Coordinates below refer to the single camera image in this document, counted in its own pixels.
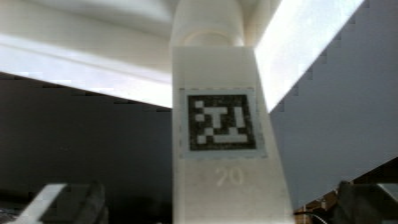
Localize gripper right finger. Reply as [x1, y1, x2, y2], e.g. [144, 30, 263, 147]
[332, 182, 398, 224]

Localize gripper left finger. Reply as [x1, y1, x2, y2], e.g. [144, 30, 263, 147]
[10, 182, 108, 224]

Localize white table leg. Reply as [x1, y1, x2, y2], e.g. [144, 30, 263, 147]
[172, 0, 295, 224]

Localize white square table top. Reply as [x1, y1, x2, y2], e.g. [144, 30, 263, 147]
[0, 0, 364, 107]

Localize white right fence block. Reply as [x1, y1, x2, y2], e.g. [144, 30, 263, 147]
[272, 0, 398, 206]

